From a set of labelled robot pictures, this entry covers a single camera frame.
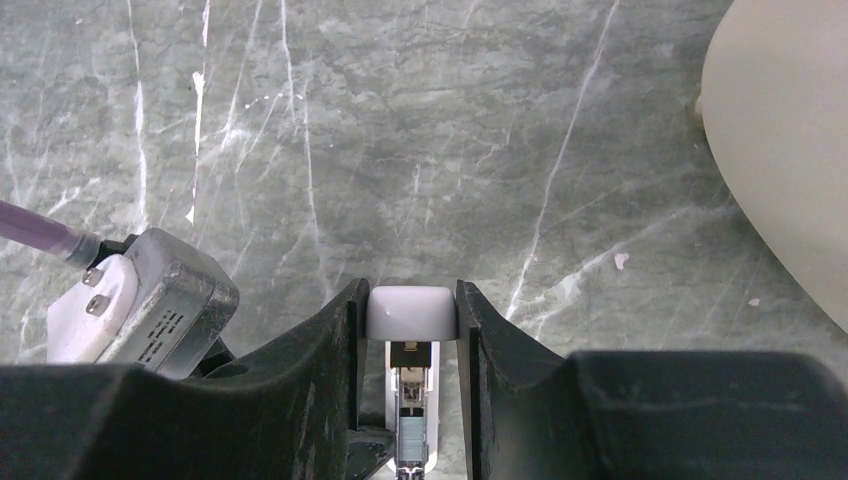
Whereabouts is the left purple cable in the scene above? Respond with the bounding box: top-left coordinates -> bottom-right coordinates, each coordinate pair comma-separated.
0,199 -> 104,270

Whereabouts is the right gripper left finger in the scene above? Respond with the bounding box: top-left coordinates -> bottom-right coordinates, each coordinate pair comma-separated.
1,279 -> 370,479

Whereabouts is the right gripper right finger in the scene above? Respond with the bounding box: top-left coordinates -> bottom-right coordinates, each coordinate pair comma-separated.
456,281 -> 847,479

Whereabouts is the cream cylindrical container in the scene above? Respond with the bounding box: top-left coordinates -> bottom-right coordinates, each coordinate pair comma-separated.
700,1 -> 847,326

